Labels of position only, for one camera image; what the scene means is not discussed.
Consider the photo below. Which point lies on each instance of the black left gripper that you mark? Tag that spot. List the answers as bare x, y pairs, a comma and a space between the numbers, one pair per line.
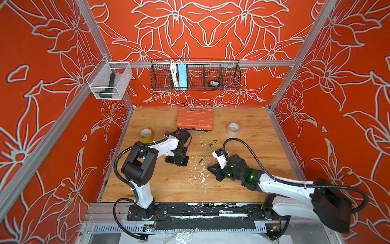
179, 161

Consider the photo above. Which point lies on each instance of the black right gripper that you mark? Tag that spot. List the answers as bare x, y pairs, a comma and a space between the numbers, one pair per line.
216, 172

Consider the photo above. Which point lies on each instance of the black smartphone blue edge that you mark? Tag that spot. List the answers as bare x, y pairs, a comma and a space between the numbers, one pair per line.
181, 161

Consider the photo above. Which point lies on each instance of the green wired earphones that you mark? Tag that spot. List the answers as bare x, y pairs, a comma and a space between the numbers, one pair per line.
203, 158

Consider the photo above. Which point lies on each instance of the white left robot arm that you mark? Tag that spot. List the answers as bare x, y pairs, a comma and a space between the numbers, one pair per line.
140, 163

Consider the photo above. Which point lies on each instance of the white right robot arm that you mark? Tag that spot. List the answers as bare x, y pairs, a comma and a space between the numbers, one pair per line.
288, 197

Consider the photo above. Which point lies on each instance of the yellow tape roll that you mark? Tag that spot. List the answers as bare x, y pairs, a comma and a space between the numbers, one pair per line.
146, 135

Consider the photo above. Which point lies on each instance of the orange plastic tool case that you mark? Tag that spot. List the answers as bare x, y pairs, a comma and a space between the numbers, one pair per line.
200, 119

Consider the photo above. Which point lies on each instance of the clear tape roll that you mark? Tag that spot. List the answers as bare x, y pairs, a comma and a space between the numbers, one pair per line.
233, 129

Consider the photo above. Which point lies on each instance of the light blue power bank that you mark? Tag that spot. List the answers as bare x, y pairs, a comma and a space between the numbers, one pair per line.
182, 72

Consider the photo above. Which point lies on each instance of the small black box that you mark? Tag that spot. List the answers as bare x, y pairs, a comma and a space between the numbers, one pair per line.
213, 85

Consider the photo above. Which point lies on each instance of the dark green flashlight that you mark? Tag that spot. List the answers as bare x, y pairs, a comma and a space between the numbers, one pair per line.
108, 91

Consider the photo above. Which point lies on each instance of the clear acrylic box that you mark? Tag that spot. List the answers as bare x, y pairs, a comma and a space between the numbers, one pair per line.
100, 76

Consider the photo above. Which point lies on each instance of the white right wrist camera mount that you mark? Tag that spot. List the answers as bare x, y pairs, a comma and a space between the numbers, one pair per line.
221, 157

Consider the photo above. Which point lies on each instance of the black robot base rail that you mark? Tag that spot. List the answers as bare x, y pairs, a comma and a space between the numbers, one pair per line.
209, 216

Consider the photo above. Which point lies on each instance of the aluminium frame rail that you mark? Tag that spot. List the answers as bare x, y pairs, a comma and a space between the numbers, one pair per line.
244, 63

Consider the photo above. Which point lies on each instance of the black wire basket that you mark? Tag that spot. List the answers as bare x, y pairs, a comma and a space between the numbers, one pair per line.
166, 78

